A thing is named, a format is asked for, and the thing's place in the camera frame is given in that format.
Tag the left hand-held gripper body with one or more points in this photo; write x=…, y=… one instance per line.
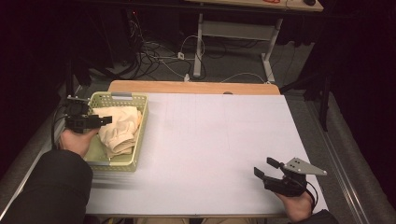
x=77, y=119

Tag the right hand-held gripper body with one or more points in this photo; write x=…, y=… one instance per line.
x=289, y=185

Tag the cream pants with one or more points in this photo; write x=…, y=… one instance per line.
x=121, y=130

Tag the green plastic basket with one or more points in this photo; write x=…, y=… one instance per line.
x=124, y=163

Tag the person's right hand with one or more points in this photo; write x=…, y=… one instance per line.
x=297, y=207

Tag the person's left hand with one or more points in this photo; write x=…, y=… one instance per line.
x=74, y=143

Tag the black stand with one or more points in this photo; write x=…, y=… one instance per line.
x=69, y=84
x=325, y=109

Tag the white board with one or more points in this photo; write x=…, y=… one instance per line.
x=202, y=140

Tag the wooden table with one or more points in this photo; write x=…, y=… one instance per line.
x=193, y=87

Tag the white power adapter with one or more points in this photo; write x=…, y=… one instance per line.
x=181, y=56

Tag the white-legged desk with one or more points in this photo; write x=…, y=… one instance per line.
x=236, y=31

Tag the red object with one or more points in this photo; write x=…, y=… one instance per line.
x=271, y=1

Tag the black computer mouse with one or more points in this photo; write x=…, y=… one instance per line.
x=309, y=2

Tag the metal floor rail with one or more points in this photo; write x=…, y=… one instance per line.
x=333, y=152
x=46, y=141

